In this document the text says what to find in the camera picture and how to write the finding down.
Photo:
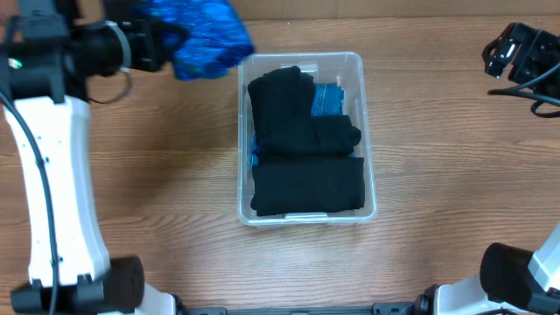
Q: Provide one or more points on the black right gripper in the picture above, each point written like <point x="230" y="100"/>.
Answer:
<point x="523" y="54"/>

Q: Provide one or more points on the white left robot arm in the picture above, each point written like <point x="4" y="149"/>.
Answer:
<point x="46" y="60"/>

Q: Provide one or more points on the blue sparkly fabric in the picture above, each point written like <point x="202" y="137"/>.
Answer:
<point x="217" y="38"/>

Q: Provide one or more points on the wide black garment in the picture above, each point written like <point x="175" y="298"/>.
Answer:
<point x="326" y="184"/>

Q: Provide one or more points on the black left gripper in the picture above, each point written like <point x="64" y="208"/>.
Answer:
<point x="151" y="45"/>

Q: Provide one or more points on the clear plastic storage bin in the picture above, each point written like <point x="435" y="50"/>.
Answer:
<point x="342" y="68"/>

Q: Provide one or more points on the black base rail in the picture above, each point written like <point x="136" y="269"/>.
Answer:
<point x="297" y="310"/>

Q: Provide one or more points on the blue denim jeans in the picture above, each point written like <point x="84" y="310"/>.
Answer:
<point x="328" y="101"/>

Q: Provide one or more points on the narrow black garment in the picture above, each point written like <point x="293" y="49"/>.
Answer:
<point x="326" y="134"/>

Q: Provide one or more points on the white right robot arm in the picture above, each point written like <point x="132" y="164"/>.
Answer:
<point x="511" y="280"/>

